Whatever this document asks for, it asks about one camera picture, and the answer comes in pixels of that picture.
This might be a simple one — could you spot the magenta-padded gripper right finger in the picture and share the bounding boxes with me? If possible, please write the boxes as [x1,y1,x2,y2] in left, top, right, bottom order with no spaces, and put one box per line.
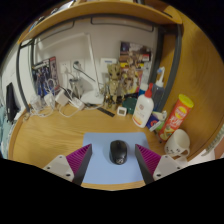
[134,143,184,185]

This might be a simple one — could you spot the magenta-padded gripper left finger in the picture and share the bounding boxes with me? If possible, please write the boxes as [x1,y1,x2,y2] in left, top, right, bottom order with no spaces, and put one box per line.
[42,143,93,186]

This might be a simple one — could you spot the black computer mouse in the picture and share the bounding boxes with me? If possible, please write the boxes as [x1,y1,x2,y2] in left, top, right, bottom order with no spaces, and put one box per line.
[109,139,129,165]

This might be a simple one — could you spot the light blue mouse pad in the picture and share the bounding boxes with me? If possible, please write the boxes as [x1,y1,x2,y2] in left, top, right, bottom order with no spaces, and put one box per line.
[80,131,153,185]

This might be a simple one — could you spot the white mug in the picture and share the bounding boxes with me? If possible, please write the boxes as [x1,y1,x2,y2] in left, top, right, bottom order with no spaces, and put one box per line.
[164,128,192,158]

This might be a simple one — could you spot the blue red small box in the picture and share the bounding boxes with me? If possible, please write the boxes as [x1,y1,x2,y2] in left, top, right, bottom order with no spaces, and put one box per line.
[146,113,164,132]

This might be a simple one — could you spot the red yellow chips can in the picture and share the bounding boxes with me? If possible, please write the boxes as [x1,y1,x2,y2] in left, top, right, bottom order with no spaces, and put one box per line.
[157,93,195,142]

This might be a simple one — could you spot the white lotion pump bottle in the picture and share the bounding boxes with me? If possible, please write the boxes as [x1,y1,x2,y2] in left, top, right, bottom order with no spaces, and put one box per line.
[132,83,155,129]

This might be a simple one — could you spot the white power strip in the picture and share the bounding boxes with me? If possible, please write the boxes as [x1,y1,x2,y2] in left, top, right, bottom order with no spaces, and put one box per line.
[68,96,86,110]

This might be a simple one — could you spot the small white desk clock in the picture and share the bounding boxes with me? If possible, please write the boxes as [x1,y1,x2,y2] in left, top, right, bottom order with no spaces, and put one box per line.
[116,105,128,117]

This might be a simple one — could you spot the flat black remote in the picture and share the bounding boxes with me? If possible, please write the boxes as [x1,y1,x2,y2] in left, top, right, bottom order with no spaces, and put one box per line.
[96,106,116,118]

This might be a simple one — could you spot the white multi-port charger block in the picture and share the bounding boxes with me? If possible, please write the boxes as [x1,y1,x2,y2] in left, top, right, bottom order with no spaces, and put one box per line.
[54,89,69,107]

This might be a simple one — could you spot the white desk lamp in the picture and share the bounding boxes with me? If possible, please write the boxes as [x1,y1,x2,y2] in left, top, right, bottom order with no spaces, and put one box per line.
[36,32,105,105]

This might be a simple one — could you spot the clear domed plastic container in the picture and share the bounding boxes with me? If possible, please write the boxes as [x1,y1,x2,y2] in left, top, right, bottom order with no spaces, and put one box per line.
[30,94,44,113]

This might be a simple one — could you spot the blue spray bottle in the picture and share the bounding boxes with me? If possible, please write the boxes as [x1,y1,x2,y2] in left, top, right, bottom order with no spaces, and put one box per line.
[151,66,166,109]

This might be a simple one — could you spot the brown robot figure toy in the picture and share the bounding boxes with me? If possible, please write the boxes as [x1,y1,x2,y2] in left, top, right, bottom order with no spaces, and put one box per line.
[121,58,141,98]

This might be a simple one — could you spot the brown tree figure toy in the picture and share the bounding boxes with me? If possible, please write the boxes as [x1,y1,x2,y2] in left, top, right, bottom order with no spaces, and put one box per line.
[103,63,123,109]

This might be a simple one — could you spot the robot model kit box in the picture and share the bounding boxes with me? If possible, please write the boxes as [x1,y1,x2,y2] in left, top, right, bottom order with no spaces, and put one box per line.
[31,55,61,98]

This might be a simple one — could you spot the printed figure box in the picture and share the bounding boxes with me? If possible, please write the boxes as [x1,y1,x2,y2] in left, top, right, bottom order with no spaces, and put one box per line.
[119,41,153,94]

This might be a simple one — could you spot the white wall outlet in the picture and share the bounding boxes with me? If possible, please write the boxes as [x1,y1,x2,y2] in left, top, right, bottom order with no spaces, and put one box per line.
[59,59,86,76]

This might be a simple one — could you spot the grey metal frame post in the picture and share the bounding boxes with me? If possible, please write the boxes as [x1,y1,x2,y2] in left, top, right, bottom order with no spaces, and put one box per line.
[14,41,33,113]
[154,24,184,113]

